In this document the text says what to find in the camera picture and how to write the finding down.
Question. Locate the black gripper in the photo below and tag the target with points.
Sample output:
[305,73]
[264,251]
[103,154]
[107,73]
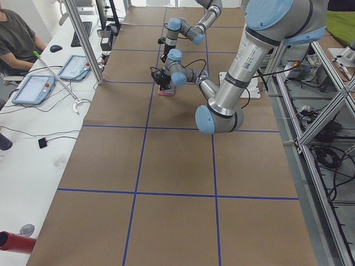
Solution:
[166,82]
[168,47]

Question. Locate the pink and grey towel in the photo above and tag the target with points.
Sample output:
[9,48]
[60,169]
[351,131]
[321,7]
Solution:
[167,93]

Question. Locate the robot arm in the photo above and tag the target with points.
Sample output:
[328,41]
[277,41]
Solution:
[267,25]
[195,33]

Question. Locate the black power box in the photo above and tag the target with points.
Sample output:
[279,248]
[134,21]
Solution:
[106,40]

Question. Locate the black monitor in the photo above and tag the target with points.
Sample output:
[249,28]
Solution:
[102,8]

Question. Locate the metal reaching stick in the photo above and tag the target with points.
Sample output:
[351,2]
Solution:
[77,101]

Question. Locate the far teach pendant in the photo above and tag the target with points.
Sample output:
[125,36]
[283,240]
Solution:
[75,68]

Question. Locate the teach pendant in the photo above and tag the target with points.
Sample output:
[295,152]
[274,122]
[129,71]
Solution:
[75,68]
[34,90]

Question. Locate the black computer mouse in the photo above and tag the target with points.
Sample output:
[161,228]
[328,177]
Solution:
[55,48]

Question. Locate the near teach pendant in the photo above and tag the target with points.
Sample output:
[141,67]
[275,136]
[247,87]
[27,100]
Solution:
[34,90]

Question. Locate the small black square device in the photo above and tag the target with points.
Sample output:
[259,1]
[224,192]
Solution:
[42,142]

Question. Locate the seated person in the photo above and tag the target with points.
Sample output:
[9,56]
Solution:
[18,43]

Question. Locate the red cylinder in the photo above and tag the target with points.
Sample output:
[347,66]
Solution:
[17,243]

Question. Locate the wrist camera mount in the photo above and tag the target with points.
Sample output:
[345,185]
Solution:
[162,41]
[157,74]

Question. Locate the aluminium frame post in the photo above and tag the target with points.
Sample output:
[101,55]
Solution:
[84,39]

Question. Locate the aluminium frame rail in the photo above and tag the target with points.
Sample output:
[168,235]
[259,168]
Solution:
[316,102]

